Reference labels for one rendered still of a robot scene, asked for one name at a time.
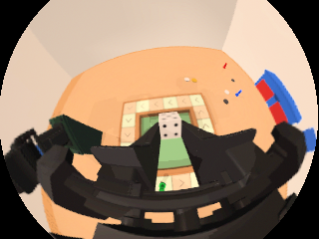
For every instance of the white die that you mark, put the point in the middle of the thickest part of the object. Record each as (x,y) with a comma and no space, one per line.
(169,125)

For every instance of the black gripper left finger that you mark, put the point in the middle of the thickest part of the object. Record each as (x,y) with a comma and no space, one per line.
(143,154)

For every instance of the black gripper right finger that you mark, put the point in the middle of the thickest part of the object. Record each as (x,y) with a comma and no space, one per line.
(205,149)

